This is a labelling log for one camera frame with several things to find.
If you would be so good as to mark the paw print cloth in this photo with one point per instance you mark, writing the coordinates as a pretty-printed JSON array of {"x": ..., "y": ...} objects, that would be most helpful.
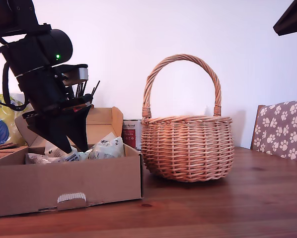
[{"x": 285, "y": 129}]

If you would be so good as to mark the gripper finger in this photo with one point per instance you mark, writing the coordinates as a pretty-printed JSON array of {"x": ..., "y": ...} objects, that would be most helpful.
[
  {"x": 293, "y": 19},
  {"x": 49, "y": 129},
  {"x": 79, "y": 129}
]

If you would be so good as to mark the brown cork coaster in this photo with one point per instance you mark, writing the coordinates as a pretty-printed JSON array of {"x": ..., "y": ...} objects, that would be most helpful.
[{"x": 4, "y": 147}]

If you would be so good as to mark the brown cardboard box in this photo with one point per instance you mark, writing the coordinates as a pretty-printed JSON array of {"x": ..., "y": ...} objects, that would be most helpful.
[{"x": 64, "y": 181}]

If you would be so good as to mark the thin black stick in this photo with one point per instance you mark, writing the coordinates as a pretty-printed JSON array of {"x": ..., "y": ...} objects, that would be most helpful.
[
  {"x": 84, "y": 89},
  {"x": 96, "y": 86},
  {"x": 78, "y": 90}
]

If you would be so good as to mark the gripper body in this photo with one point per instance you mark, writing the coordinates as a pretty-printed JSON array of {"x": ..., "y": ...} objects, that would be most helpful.
[{"x": 41, "y": 94}]

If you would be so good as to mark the woven wicker basket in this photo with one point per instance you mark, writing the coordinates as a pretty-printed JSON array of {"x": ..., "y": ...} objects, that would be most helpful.
[{"x": 188, "y": 148}]

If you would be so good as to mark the yellow plastic bag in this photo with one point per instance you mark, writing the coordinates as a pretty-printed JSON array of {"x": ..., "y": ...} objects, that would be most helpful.
[{"x": 12, "y": 119}]

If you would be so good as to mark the white can red label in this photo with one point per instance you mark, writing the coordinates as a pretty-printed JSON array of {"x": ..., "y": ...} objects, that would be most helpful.
[{"x": 132, "y": 135}]

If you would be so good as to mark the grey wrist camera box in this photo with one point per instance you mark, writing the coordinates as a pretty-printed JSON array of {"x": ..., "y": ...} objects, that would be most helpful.
[{"x": 82, "y": 74}]

